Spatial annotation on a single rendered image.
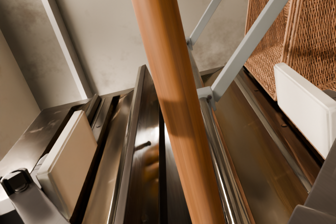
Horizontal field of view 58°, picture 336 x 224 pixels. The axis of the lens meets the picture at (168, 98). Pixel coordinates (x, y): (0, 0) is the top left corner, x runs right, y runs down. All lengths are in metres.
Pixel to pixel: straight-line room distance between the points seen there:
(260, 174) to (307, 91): 0.83
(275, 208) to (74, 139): 0.75
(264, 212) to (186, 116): 0.69
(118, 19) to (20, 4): 1.09
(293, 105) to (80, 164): 0.13
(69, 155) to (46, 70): 3.88
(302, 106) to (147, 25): 0.11
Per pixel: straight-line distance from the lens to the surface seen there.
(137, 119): 1.12
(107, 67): 3.86
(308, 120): 0.17
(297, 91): 0.18
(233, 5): 3.73
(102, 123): 1.55
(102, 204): 1.04
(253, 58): 1.76
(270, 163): 1.01
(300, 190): 0.90
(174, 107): 0.22
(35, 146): 1.60
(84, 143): 0.20
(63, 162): 0.17
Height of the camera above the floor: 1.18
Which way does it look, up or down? 4 degrees up
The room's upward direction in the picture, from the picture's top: 103 degrees counter-clockwise
